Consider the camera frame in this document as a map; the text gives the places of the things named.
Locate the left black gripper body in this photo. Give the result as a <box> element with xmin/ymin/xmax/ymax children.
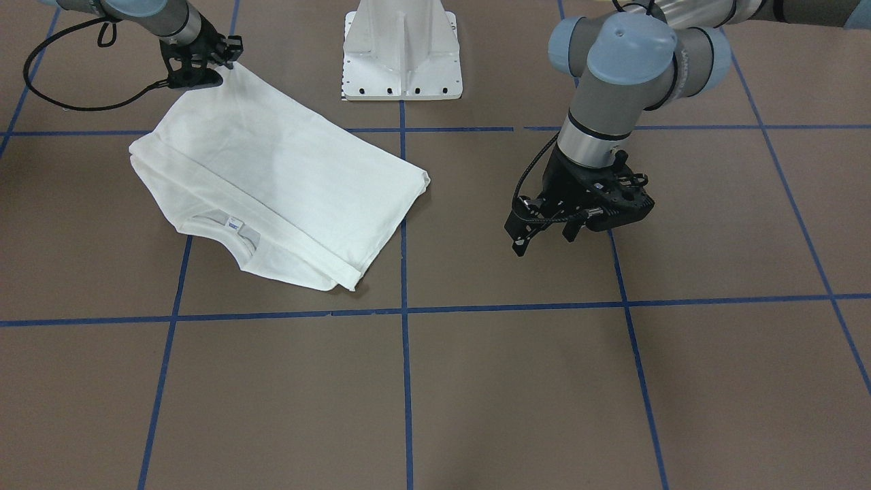
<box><xmin>525</xmin><ymin>148</ymin><xmax>655</xmax><ymax>242</ymax></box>

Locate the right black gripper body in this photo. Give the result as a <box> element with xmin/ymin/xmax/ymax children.
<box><xmin>161</xmin><ymin>24</ymin><xmax>244</xmax><ymax>89</ymax></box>

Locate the white long-sleeve printed shirt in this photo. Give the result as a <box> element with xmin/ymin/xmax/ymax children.
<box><xmin>129</xmin><ymin>64</ymin><xmax>430</xmax><ymax>291</ymax></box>

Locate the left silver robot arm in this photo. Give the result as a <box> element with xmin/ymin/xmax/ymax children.
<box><xmin>505</xmin><ymin>1</ymin><xmax>869</xmax><ymax>256</ymax></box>

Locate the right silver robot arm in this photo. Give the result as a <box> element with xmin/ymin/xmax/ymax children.
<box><xmin>43</xmin><ymin>1</ymin><xmax>244</xmax><ymax>89</ymax></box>

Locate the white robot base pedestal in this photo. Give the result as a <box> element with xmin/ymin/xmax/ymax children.
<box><xmin>340</xmin><ymin>1</ymin><xmax>463</xmax><ymax>101</ymax></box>

